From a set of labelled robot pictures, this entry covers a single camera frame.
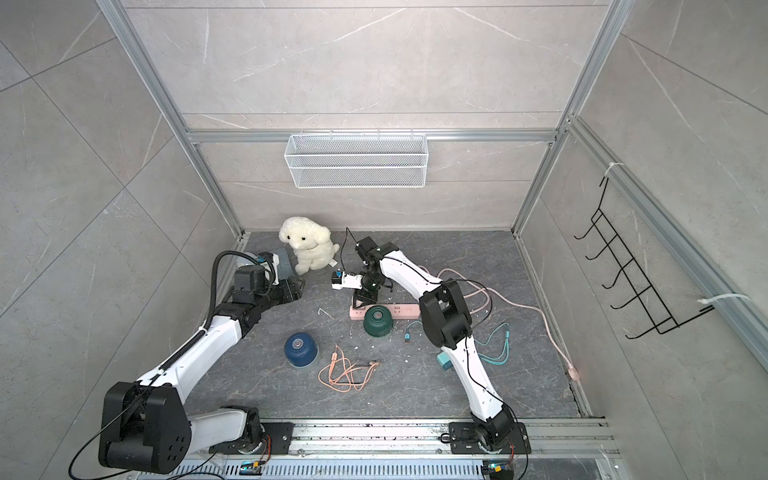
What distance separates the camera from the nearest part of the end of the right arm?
0.85 m

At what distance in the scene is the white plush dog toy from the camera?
96 cm

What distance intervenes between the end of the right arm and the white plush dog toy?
221 millimetres
